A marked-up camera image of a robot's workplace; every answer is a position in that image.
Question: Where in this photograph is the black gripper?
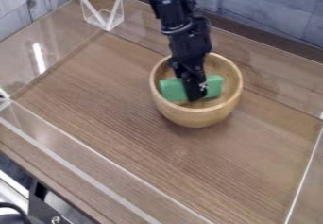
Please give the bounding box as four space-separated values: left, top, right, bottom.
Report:
162 16 213 102

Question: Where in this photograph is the green foam stick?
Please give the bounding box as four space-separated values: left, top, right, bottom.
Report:
158 75 225 102

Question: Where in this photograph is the wooden bowl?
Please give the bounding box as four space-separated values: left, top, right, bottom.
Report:
150 53 243 128

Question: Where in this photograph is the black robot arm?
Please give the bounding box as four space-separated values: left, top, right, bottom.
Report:
148 0 213 101

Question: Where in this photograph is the clear acrylic corner bracket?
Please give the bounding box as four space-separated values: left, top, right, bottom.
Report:
80 0 124 31

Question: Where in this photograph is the clear acrylic tray wall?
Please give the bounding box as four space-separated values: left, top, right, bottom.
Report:
0 91 214 224

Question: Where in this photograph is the black table leg bracket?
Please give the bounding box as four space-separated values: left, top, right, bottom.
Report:
28 181 74 224

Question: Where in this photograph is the black cable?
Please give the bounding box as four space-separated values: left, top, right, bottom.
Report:
0 202 32 224

